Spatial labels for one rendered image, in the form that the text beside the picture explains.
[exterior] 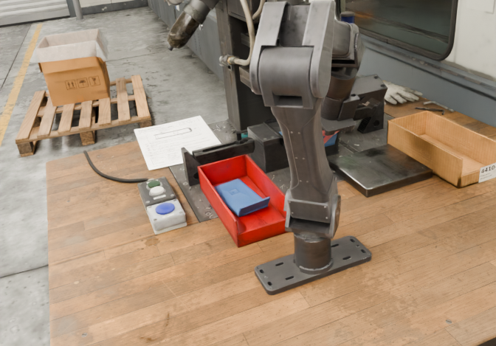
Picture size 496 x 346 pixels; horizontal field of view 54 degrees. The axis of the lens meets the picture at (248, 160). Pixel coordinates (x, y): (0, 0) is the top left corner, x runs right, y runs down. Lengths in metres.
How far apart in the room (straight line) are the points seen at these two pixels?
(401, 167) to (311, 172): 0.44
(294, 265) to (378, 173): 0.35
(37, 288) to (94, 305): 1.65
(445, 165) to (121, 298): 0.71
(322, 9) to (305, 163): 0.22
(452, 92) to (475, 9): 0.26
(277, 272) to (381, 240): 0.21
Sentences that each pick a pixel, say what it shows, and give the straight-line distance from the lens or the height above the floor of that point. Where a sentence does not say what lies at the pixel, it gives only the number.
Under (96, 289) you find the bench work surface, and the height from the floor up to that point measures 0.90.
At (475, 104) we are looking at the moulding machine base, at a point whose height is 0.90.
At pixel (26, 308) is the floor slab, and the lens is 2.43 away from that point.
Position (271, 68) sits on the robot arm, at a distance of 0.62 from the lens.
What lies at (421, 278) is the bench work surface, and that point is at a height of 0.90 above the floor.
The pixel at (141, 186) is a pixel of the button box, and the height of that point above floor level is 0.93.
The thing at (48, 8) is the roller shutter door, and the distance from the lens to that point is 10.26.
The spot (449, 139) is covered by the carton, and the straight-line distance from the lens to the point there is 1.27.
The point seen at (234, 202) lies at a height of 0.91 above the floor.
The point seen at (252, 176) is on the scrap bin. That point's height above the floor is 0.92.
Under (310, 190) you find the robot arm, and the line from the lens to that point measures 0.75.
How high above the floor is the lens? 1.46
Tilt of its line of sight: 27 degrees down
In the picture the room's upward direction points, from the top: 6 degrees counter-clockwise
